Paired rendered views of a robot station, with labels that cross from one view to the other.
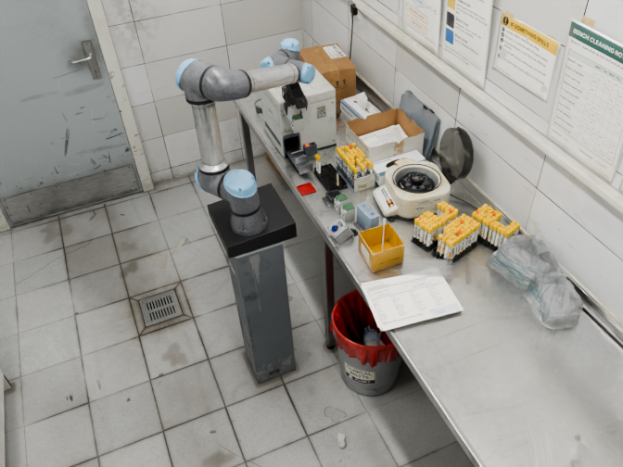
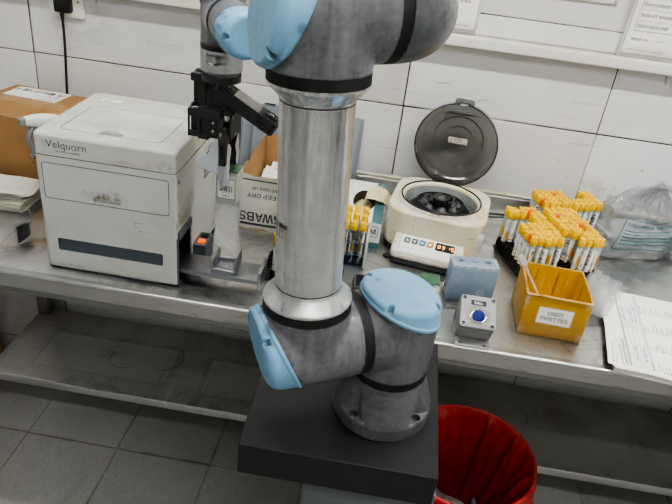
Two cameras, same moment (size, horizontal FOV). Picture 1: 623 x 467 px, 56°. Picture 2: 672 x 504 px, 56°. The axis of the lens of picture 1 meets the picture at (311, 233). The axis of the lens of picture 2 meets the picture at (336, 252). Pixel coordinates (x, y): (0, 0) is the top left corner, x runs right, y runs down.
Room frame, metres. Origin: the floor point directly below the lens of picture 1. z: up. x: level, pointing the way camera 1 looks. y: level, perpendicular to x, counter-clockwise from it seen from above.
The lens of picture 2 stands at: (1.55, 0.97, 1.64)
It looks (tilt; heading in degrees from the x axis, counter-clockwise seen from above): 30 degrees down; 294
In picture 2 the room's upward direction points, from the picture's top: 7 degrees clockwise
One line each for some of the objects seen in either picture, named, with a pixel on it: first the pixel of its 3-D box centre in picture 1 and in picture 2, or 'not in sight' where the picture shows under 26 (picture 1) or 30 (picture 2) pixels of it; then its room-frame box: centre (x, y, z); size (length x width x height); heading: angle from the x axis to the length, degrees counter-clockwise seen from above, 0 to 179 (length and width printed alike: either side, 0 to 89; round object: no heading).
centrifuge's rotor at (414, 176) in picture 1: (415, 183); (439, 208); (1.92, -0.45, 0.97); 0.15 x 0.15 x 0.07
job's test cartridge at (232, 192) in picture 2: (297, 123); (229, 184); (2.21, 0.03, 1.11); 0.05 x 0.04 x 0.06; 110
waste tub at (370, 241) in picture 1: (380, 247); (549, 301); (1.59, -0.26, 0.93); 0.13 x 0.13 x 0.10; 18
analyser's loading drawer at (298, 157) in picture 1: (298, 156); (216, 263); (2.23, 0.04, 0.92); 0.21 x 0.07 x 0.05; 21
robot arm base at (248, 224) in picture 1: (247, 213); (385, 380); (1.76, 0.25, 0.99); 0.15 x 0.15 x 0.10
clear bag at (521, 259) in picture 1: (527, 252); (635, 214); (1.48, -0.77, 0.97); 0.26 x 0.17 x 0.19; 37
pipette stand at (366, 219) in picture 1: (367, 219); (469, 281); (1.76, -0.23, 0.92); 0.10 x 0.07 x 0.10; 27
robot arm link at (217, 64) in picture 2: not in sight; (221, 61); (2.23, 0.04, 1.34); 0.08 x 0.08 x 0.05
